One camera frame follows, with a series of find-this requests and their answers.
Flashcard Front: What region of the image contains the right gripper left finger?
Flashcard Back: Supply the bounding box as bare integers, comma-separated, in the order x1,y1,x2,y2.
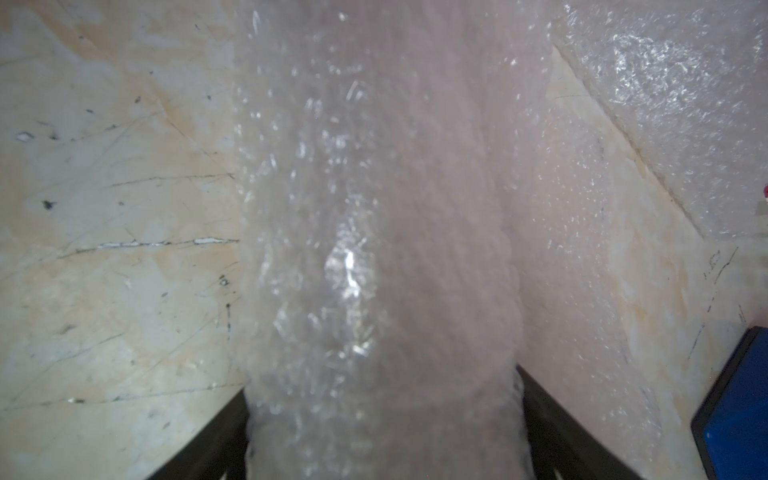
149,390,249,480

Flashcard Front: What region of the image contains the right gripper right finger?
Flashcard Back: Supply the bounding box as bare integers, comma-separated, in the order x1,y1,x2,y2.
517,367,631,480

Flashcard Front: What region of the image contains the crumpled bubble wrap pile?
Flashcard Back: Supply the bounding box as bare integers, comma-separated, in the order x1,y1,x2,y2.
552,1,767,240

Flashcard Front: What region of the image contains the blue box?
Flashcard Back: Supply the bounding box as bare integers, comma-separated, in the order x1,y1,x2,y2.
691,326,768,480

